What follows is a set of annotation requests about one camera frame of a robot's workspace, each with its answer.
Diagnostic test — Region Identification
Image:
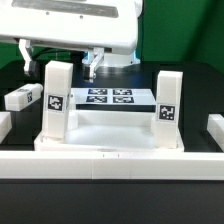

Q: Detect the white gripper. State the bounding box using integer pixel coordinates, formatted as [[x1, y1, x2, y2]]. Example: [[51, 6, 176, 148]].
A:
[[0, 0, 142, 82]]

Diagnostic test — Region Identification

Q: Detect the white desk top tray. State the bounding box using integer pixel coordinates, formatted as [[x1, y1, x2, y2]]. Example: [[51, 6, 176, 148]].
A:
[[34, 110, 184, 152]]

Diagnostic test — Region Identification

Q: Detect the printed fiducial marker sheet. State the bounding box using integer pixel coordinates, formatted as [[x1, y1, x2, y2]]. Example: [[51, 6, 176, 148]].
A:
[[71, 88, 156, 106]]

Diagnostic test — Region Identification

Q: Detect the white left obstacle block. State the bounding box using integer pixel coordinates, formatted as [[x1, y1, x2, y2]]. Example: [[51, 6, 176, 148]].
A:
[[0, 112, 12, 144]]

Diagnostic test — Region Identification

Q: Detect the white obstacle block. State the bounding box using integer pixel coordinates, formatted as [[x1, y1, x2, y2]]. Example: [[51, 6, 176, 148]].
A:
[[207, 114, 224, 152], [0, 112, 12, 144]]

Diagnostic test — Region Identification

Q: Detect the white front obstacle bar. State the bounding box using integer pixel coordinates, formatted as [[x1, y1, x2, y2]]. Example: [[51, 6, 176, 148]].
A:
[[0, 151, 224, 180]]

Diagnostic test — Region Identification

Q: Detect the white right obstacle block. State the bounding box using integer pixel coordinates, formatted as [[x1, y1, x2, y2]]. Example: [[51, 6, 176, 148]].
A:
[[207, 114, 224, 152]]

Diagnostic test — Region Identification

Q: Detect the black thick cable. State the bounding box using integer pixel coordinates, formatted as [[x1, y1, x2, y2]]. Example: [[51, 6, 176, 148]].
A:
[[31, 48, 84, 62]]

